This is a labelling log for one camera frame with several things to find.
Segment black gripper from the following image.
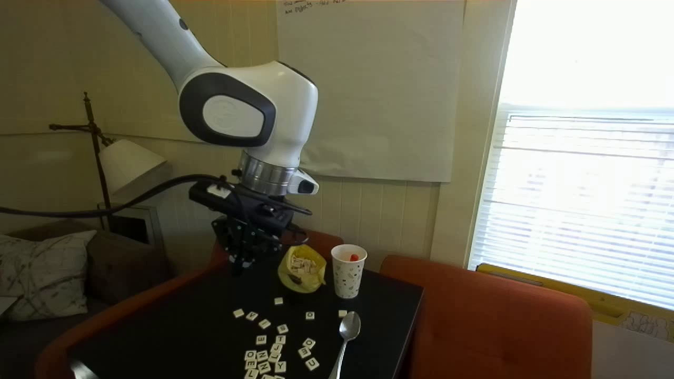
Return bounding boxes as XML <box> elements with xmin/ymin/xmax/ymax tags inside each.
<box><xmin>210</xmin><ymin>209</ymin><xmax>287</xmax><ymax>274</ymax></box>

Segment yellow crumpled bag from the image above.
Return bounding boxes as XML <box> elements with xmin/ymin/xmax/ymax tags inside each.
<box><xmin>275</xmin><ymin>240</ymin><xmax>329</xmax><ymax>295</ymax></box>

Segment black square side table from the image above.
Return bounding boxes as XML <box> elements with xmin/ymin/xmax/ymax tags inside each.
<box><xmin>65</xmin><ymin>240</ymin><xmax>426</xmax><ymax>379</ymax></box>

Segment white dotted paper cup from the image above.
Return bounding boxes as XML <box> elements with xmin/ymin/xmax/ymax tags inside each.
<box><xmin>329</xmin><ymin>243</ymin><xmax>368</xmax><ymax>301</ymax></box>

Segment white framed dark box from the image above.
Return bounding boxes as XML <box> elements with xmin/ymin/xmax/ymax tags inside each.
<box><xmin>94</xmin><ymin>201</ymin><xmax>168</xmax><ymax>248</ymax></box>

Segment metal spoon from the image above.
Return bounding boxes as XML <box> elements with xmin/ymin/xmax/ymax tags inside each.
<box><xmin>327</xmin><ymin>310</ymin><xmax>365</xmax><ymax>379</ymax></box>

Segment brown cushion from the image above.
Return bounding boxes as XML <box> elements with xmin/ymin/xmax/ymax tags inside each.
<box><xmin>84</xmin><ymin>227</ymin><xmax>174</xmax><ymax>306</ymax></box>

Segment floor lamp with white shade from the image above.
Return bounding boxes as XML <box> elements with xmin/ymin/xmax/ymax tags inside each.
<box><xmin>47</xmin><ymin>90</ymin><xmax>168</xmax><ymax>230</ymax></box>

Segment long orange sofa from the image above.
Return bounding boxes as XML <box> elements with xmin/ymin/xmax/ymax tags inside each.
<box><xmin>31</xmin><ymin>213</ymin><xmax>345</xmax><ymax>379</ymax></box>

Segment shiny metal object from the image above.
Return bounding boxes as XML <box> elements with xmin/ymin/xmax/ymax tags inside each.
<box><xmin>68</xmin><ymin>357</ymin><xmax>101</xmax><ymax>379</ymax></box>

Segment white patterned pillow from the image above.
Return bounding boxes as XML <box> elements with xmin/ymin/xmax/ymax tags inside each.
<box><xmin>0</xmin><ymin>227</ymin><xmax>99</xmax><ymax>325</ymax></box>

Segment large white paper sheet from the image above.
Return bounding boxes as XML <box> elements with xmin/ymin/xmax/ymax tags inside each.
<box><xmin>273</xmin><ymin>0</ymin><xmax>467</xmax><ymax>185</ymax></box>

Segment orange armchair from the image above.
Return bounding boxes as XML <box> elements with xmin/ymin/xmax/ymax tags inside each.
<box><xmin>378</xmin><ymin>253</ymin><xmax>596</xmax><ymax>379</ymax></box>

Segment yellow wooden ledge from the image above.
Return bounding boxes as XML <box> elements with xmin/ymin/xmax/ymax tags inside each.
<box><xmin>475</xmin><ymin>260</ymin><xmax>674</xmax><ymax>326</ymax></box>

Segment white window blinds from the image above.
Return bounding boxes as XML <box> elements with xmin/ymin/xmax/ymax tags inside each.
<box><xmin>467</xmin><ymin>103</ymin><xmax>674</xmax><ymax>311</ymax></box>

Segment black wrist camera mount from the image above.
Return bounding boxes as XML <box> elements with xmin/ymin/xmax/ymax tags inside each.
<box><xmin>185</xmin><ymin>176</ymin><xmax>317</xmax><ymax>219</ymax></box>

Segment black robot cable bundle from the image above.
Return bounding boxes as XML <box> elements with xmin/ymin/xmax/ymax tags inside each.
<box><xmin>0</xmin><ymin>173</ymin><xmax>212</xmax><ymax>220</ymax></box>

